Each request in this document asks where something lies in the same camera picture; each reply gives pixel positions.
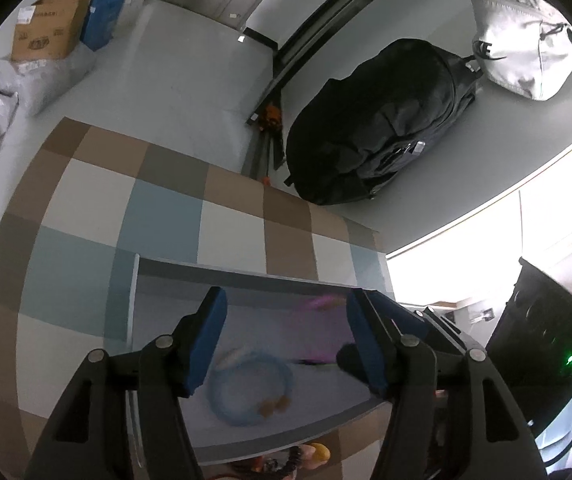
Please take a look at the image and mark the black beaded bracelet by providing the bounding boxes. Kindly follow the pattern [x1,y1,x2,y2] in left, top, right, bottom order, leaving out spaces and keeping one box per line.
[230,446,303,478]

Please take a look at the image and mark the pink pig figurine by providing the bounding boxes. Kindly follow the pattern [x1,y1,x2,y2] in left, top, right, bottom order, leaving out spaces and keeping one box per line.
[299,442,331,470]

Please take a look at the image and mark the grey cardboard box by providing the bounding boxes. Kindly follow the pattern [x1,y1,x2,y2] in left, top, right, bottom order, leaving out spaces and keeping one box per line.
[128,257,381,466]

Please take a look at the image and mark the checkered table cloth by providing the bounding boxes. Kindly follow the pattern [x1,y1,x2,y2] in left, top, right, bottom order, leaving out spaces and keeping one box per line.
[0,118,392,478]

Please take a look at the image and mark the black speaker device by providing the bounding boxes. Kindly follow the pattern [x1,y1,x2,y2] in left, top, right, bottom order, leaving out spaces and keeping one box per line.
[486,258,572,436]

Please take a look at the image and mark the black backpack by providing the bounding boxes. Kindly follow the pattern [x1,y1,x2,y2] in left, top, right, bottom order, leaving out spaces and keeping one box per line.
[285,38,482,206]

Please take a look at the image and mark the white plastic bags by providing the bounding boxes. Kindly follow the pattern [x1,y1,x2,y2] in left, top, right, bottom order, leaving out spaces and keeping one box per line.
[0,44,97,137]

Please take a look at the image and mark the white grey bag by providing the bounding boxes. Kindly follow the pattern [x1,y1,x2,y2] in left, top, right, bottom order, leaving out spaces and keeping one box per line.
[470,0,572,102]

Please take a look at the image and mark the brown cardboard box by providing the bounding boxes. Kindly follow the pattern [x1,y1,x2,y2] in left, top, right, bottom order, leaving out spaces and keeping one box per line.
[10,0,92,63]

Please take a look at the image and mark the blue paper bag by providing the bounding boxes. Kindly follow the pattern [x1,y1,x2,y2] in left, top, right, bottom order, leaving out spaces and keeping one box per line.
[80,0,125,51]

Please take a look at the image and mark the black spiral hair tie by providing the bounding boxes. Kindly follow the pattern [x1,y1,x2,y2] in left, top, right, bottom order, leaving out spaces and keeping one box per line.
[294,341,367,376]

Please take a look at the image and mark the light blue bracelet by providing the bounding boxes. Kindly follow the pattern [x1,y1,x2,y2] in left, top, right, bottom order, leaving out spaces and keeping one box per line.
[205,350,297,428]

